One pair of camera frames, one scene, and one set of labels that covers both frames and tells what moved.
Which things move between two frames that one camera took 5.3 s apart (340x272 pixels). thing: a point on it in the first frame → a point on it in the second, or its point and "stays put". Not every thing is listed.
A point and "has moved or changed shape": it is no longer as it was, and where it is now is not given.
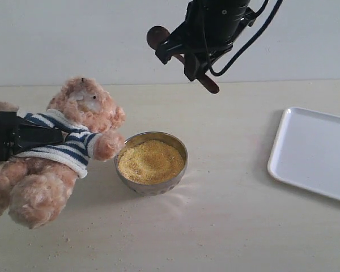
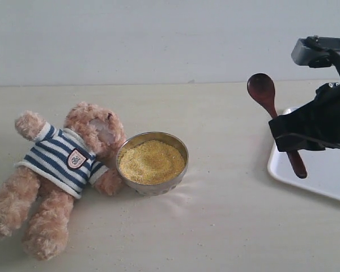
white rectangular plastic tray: (312, 150) stays put
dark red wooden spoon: (156, 35) → (262, 88)
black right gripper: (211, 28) → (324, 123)
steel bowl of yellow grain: (152, 163) stays put
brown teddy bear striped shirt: (36, 185) has moved or changed shape
